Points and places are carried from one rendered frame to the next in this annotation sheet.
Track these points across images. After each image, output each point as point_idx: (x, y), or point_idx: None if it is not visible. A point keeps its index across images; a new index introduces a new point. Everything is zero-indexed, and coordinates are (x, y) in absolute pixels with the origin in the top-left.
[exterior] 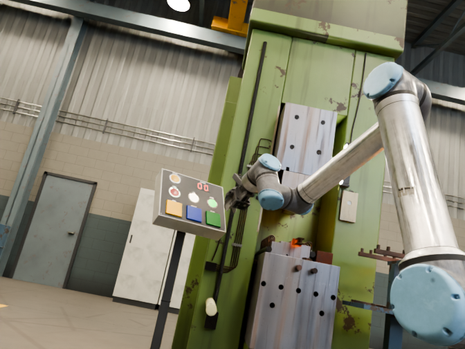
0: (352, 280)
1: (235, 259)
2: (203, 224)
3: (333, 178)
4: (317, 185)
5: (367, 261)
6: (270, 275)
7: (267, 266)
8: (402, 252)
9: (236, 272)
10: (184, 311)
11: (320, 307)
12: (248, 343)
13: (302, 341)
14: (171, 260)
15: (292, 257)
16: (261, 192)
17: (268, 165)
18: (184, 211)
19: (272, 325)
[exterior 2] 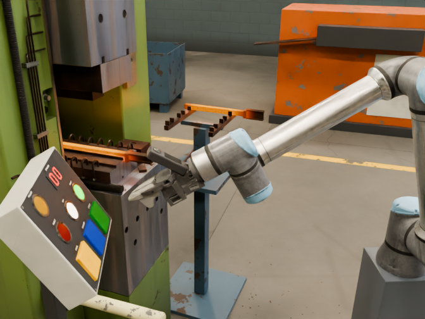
0: None
1: None
2: (105, 239)
3: (306, 141)
4: (288, 150)
5: (145, 119)
6: (129, 215)
7: (125, 209)
8: (219, 121)
9: None
10: None
11: (160, 206)
12: (121, 292)
13: (155, 247)
14: (58, 310)
15: (139, 180)
16: (260, 192)
17: (258, 153)
18: (90, 248)
19: (138, 257)
